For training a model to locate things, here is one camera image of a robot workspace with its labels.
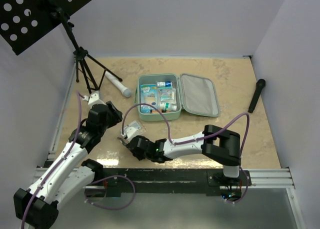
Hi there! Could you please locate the small clear plaster bag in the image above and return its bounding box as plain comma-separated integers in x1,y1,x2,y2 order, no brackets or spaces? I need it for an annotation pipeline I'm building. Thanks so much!
123,120,146,135

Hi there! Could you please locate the brown medicine bottle orange cap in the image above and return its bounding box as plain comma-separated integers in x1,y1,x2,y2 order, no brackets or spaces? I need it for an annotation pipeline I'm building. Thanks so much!
149,109,170,114

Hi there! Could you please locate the blue plaster packet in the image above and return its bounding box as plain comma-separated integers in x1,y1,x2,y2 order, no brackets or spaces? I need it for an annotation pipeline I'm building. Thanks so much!
139,84,158,108

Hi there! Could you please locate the clear bottle green label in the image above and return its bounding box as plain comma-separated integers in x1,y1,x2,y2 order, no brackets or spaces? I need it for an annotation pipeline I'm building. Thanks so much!
159,102,178,112

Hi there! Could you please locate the teal cotton swab bag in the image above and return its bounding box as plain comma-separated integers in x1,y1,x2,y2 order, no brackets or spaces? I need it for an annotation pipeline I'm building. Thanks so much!
158,88,176,102

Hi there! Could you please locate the mint green medicine case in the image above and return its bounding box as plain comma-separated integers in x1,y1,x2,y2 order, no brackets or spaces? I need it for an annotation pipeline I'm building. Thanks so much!
134,73,220,120

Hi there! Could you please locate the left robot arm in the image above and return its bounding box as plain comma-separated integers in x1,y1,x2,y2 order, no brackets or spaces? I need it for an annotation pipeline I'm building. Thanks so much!
13,101,123,229

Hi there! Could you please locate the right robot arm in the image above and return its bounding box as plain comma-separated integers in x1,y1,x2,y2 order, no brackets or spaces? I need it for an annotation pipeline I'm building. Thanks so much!
118,124,241,186

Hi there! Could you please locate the white microphone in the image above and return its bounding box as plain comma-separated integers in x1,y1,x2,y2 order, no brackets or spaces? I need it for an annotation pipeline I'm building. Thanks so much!
104,71,133,98

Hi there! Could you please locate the black perforated music stand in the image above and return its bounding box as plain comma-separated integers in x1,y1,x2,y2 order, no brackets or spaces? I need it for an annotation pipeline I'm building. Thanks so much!
0,0,122,93

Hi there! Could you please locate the black microphone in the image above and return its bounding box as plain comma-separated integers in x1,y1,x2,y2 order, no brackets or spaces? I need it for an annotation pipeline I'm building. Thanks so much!
248,78,266,114

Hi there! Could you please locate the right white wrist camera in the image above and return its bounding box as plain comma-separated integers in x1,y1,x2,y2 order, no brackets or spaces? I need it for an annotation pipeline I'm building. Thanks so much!
120,126,140,142

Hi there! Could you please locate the black base frame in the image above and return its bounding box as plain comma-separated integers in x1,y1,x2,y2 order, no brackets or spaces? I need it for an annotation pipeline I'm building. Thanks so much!
86,168,252,197

